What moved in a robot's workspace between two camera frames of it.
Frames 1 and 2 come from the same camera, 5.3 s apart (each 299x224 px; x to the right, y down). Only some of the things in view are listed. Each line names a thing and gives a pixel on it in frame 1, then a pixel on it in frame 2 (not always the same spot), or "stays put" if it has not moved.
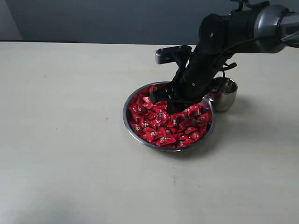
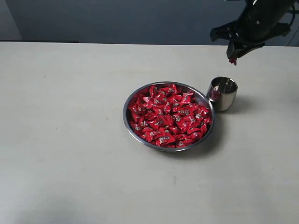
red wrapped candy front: x=164 y=140 stays put
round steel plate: x=148 y=124 stays put
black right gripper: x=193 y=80 to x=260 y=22
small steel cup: x=222 y=91 stays put
